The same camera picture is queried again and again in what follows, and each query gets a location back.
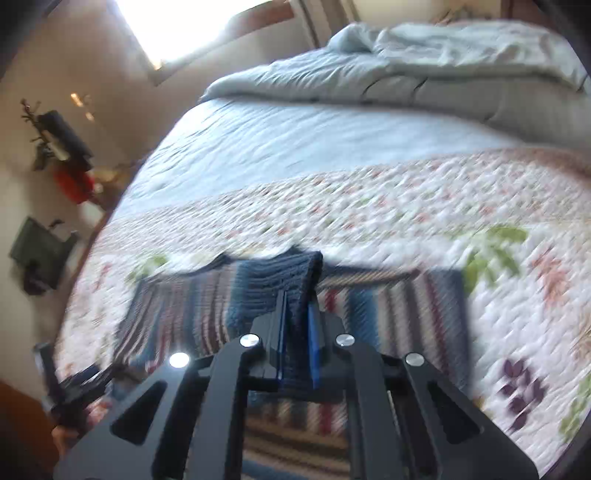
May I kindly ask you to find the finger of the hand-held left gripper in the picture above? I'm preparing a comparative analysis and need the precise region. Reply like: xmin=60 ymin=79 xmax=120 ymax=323
xmin=60 ymin=364 xmax=139 ymax=407

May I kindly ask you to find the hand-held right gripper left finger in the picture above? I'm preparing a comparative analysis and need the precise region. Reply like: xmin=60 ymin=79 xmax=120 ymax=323
xmin=53 ymin=291 xmax=287 ymax=480

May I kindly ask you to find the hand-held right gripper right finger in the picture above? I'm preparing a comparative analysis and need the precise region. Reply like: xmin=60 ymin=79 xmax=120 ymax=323
xmin=307 ymin=302 xmax=541 ymax=480

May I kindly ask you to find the striped knit sweater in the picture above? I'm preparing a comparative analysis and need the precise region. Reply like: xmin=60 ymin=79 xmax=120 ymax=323
xmin=113 ymin=249 xmax=472 ymax=467

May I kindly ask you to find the black chair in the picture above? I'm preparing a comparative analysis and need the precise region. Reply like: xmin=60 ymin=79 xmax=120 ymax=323
xmin=9 ymin=217 xmax=79 ymax=296

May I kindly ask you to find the floral quilt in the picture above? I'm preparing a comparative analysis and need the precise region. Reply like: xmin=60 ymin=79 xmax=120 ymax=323
xmin=55 ymin=148 xmax=591 ymax=462

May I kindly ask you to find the red bag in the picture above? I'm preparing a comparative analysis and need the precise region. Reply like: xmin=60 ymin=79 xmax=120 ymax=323
xmin=53 ymin=166 xmax=95 ymax=205

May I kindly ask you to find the light blue bed sheet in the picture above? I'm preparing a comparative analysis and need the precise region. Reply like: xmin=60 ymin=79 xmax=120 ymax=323
xmin=115 ymin=99 xmax=522 ymax=217

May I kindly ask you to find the grey blue comforter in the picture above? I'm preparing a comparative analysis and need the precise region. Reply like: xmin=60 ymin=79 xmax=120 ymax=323
xmin=198 ymin=21 xmax=589 ymax=148

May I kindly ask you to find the bright window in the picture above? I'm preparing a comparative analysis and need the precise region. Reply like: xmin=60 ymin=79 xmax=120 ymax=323
xmin=113 ymin=0 xmax=296 ymax=70

